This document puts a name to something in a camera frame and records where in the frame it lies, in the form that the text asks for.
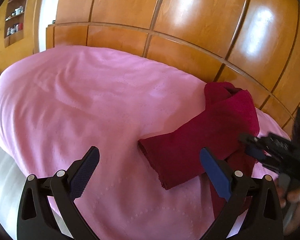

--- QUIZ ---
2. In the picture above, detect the dark red cloth garment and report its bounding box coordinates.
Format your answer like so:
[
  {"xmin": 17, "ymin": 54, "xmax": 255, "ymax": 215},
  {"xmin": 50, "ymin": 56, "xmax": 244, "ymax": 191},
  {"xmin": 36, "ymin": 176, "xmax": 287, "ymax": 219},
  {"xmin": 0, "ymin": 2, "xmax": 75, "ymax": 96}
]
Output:
[{"xmin": 134, "ymin": 82, "xmax": 260, "ymax": 220}]

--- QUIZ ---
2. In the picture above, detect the person's right hand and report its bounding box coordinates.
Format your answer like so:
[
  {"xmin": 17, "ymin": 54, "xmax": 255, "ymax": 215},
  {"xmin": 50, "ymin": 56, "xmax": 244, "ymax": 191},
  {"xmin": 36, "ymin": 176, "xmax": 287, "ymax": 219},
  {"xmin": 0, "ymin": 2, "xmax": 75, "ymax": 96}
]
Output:
[{"xmin": 275, "ymin": 175, "xmax": 300, "ymax": 236}]

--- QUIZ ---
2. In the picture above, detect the pink bedspread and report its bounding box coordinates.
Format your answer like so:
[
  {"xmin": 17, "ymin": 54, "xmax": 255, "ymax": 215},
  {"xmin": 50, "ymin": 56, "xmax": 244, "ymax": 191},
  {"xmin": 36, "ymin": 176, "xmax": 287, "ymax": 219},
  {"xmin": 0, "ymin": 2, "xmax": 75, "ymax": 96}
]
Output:
[{"xmin": 0, "ymin": 45, "xmax": 291, "ymax": 240}]

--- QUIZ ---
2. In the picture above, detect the wooden wardrobe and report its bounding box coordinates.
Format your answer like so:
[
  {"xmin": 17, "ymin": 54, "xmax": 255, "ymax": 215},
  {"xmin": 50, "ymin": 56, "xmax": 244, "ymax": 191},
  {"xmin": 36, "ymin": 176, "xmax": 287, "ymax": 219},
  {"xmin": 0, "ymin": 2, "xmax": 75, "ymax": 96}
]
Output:
[{"xmin": 46, "ymin": 0, "xmax": 300, "ymax": 134}]

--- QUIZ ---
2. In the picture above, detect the wooden shelf with bottles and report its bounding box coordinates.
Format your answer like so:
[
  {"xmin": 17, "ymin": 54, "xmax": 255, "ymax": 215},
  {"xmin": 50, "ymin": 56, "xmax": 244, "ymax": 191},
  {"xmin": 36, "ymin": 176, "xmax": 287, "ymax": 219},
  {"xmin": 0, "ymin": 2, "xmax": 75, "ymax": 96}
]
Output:
[{"xmin": 0, "ymin": 0, "xmax": 42, "ymax": 74}]

